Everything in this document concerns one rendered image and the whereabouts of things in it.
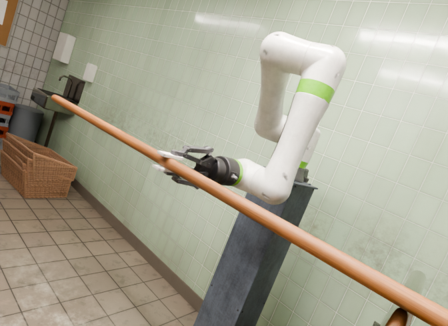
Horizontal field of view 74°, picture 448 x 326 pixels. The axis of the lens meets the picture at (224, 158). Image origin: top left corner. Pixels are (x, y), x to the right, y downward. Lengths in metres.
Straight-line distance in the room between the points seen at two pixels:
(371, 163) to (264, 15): 1.28
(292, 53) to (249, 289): 0.94
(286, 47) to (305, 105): 0.20
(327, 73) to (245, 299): 0.95
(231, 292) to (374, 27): 1.58
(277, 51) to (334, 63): 0.18
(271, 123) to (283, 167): 0.39
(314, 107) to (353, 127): 0.87
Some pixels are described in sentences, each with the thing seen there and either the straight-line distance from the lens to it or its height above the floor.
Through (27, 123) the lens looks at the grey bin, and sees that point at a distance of 4.60.
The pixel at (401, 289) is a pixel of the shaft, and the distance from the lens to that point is 0.53.
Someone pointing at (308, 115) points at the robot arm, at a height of 1.44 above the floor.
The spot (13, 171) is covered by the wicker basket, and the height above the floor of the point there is 0.16.
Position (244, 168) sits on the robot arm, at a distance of 0.98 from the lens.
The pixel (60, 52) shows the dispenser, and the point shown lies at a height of 1.38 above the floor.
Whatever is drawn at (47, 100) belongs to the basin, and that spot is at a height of 0.82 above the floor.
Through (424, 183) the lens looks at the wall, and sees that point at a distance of 1.72.
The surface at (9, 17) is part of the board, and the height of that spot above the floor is 1.55.
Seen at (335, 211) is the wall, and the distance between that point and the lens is 1.79.
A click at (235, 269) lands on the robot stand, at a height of 0.74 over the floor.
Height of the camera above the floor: 1.33
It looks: 7 degrees down
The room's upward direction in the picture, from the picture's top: 21 degrees clockwise
